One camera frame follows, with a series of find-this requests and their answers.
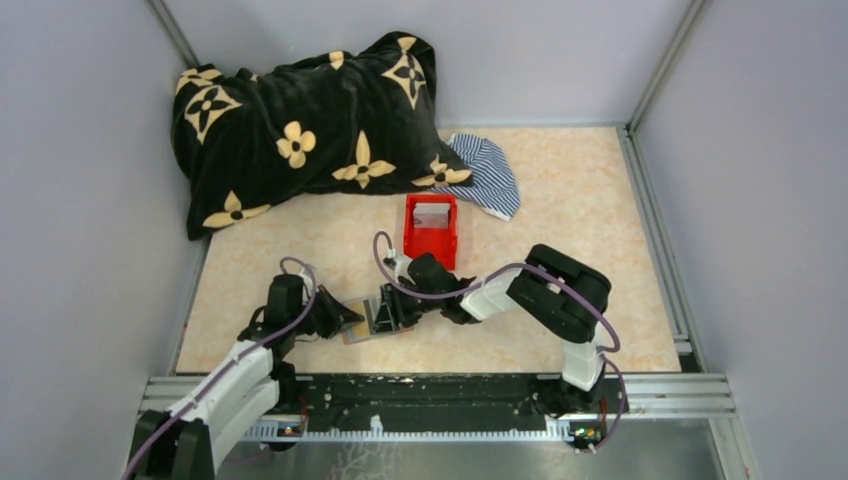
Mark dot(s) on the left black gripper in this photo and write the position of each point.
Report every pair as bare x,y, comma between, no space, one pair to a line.
336,315

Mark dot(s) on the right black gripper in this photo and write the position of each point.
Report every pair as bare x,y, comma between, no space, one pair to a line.
388,318

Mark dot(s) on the gold striped credit card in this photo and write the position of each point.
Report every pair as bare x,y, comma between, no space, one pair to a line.
360,331

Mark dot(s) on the pink leather card holder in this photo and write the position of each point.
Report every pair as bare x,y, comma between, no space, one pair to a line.
376,331

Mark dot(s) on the red plastic bin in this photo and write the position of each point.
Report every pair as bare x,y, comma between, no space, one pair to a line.
441,243

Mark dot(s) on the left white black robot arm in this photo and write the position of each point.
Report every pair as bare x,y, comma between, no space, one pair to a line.
191,438

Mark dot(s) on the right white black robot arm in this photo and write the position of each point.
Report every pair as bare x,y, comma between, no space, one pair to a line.
563,294

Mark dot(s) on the grey card in bin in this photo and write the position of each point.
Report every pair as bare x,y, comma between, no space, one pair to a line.
431,216

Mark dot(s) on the blue white striped cloth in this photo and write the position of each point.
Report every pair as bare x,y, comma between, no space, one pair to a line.
494,189

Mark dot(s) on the black floral plush blanket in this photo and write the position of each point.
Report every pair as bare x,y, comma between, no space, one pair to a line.
338,122

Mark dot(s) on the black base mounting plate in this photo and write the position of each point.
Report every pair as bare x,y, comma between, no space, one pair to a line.
548,400

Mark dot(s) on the white cable duct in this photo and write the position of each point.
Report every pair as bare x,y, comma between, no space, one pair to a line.
273,431

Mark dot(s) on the aluminium frame rail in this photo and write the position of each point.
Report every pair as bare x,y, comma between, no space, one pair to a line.
650,395

